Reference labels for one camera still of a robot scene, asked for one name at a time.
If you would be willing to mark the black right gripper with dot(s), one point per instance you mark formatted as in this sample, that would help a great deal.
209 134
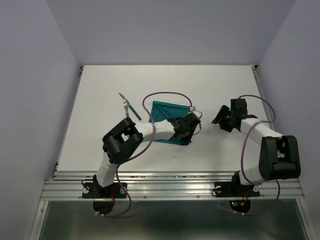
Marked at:
223 110

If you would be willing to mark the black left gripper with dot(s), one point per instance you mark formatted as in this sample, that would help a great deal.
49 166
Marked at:
187 138

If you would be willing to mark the teal cloth napkin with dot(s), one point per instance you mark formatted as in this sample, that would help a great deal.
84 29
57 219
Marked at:
163 110

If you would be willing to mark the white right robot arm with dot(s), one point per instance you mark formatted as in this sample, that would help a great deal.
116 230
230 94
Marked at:
279 157

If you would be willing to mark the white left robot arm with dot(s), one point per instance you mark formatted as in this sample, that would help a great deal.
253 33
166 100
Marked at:
121 142

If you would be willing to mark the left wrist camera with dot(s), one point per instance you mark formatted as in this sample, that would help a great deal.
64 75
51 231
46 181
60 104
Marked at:
199 114

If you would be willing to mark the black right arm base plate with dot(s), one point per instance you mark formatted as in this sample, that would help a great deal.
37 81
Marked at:
225 189

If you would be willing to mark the teal handled fork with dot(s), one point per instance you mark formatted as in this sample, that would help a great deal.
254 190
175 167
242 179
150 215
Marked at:
126 107

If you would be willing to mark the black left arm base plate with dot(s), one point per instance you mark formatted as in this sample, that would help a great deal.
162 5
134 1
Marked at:
93 191

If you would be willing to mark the aluminium frame rail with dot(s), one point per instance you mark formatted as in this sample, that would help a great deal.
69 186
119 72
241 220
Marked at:
163 185

